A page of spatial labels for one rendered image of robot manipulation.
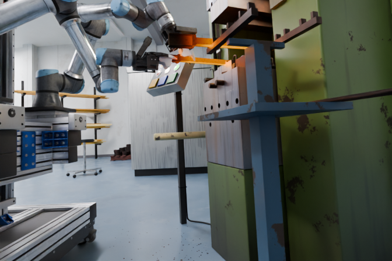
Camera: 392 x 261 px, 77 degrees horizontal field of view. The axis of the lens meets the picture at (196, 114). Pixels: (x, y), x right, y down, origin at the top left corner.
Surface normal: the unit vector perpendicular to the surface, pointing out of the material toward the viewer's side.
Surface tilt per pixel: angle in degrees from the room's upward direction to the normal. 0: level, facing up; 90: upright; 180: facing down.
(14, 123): 90
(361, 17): 90
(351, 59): 90
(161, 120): 90
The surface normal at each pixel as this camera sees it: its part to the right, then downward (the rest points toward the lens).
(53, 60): -0.05, -0.07
